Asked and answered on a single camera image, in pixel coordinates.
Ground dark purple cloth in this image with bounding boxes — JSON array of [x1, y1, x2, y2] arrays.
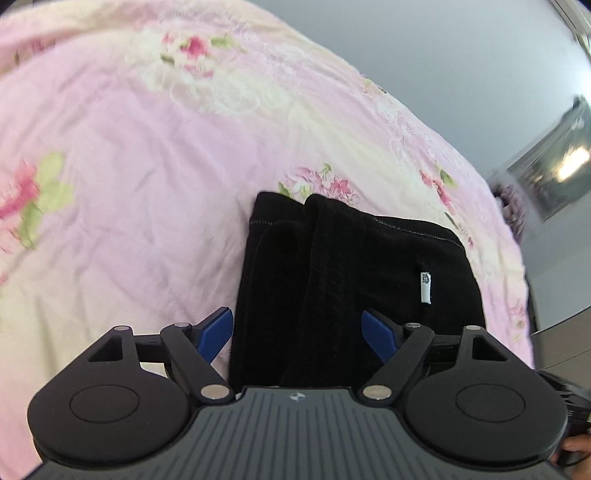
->
[[490, 173, 542, 241]]

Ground pink floral blanket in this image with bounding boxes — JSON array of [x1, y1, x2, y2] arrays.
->
[[0, 0, 537, 480]]

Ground shiny glass window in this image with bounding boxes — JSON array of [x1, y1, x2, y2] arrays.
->
[[503, 95, 591, 220]]

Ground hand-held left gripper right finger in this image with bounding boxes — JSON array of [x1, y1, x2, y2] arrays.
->
[[360, 309, 512, 406]]

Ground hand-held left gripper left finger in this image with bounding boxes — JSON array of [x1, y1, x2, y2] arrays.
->
[[87, 306, 235, 406]]

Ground grey cabinet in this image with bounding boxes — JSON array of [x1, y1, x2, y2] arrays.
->
[[529, 313, 591, 372]]

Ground black pants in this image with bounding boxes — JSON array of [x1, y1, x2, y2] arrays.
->
[[228, 191, 487, 389]]

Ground person's right hand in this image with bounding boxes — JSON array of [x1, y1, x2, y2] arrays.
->
[[562, 435, 591, 457]]

